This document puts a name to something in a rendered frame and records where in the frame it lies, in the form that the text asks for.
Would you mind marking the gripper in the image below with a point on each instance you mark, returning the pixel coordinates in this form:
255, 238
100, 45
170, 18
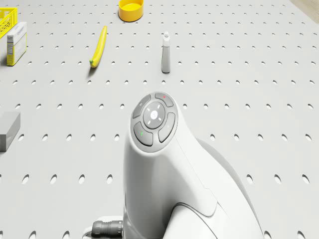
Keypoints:
107, 227

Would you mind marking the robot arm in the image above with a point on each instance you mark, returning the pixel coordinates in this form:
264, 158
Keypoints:
159, 174

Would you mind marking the grey cube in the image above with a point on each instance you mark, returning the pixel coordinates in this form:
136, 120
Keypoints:
8, 129

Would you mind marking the small white bottle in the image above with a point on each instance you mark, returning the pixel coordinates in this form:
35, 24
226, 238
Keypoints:
165, 57

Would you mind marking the banana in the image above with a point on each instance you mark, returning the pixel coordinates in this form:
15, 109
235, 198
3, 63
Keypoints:
99, 47

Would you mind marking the white yellow flat-sided can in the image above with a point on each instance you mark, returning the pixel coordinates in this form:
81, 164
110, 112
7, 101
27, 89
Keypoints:
16, 44

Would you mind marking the yellow bowl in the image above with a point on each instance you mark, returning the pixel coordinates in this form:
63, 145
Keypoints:
131, 12

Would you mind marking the yellow basket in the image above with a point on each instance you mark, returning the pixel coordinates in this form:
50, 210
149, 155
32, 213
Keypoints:
7, 21

